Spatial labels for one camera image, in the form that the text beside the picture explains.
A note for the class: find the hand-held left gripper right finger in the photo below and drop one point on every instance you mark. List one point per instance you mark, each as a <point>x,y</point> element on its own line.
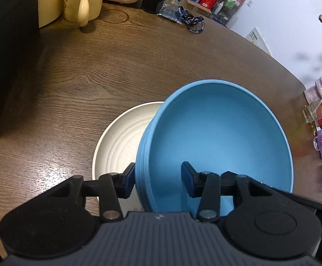
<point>190,178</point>

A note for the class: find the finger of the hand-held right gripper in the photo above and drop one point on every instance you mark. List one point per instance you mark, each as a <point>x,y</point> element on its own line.
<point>316,203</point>

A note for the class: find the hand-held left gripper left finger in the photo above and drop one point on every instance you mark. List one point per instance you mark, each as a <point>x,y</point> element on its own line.
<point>127,180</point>

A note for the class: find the cream plate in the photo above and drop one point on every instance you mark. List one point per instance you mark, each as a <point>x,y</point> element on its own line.
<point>116,144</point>

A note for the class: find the clear drinking glass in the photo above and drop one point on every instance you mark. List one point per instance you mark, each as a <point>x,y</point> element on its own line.
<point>312,113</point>

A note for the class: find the white panel board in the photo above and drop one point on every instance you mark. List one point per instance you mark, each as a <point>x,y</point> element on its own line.
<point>256,40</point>

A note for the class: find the black paper bag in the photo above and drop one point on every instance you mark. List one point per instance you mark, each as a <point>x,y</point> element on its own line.
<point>3,61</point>

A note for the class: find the yellow mug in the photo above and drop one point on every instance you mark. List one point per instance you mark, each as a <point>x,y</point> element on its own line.
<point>89,2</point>

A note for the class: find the cream yellow kettle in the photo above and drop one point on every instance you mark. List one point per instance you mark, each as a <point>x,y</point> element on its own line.
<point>49,2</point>

